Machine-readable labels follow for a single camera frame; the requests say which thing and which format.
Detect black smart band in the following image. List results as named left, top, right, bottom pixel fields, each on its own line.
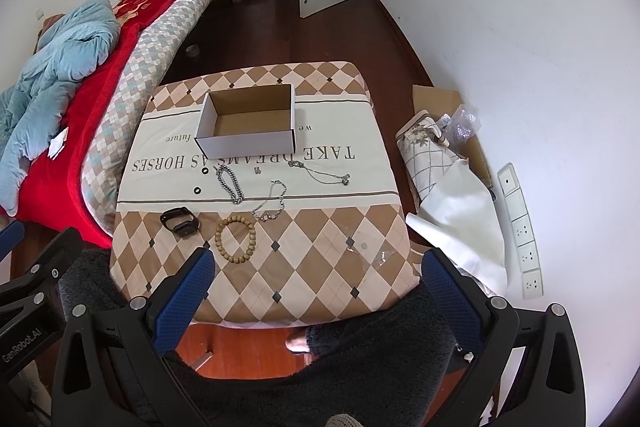
left=160, top=207, right=200, bottom=239

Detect wooden bead bracelet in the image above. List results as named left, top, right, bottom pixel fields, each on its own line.
left=214, top=215, right=258, bottom=266

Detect thick silver chain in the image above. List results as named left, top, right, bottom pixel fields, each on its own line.
left=214, top=166, right=245, bottom=206

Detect silver charm bracelet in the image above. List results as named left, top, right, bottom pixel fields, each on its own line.
left=252, top=178, right=288, bottom=223

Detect thin silver pendant necklace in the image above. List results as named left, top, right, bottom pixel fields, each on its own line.
left=286, top=159, right=352, bottom=188

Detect white power strip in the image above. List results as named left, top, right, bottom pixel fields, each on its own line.
left=498, top=162, right=544, bottom=300

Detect dark fuzzy trousers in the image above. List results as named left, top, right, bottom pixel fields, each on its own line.
left=56, top=248, right=459, bottom=427

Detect white plastic bag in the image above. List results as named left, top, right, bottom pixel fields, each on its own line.
left=406, top=160, right=508, bottom=296

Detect red blanket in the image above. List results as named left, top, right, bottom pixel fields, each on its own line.
left=1, top=0, right=212, bottom=247

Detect floral checkered cloth bag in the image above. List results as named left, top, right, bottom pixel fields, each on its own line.
left=396, top=110, right=461, bottom=202

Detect white paper card on bed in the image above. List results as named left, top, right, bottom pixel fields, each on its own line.
left=48, top=127, right=68, bottom=159

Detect diamond pattern tablecloth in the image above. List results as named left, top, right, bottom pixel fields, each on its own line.
left=110, top=62, right=419, bottom=329

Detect clear crinkled plastic wrap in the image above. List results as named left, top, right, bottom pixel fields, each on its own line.
left=445, top=104, right=482, bottom=144

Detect bed with checkered mattress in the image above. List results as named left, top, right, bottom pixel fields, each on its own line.
left=16, top=0, right=212, bottom=246

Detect open white cardboard box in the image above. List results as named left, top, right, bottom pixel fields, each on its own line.
left=194, top=83, right=296, bottom=160

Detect light blue quilt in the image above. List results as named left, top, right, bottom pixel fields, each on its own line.
left=1, top=0, right=120, bottom=217

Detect flat brown cardboard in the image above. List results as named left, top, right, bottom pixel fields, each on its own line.
left=412, top=84, right=492, bottom=188

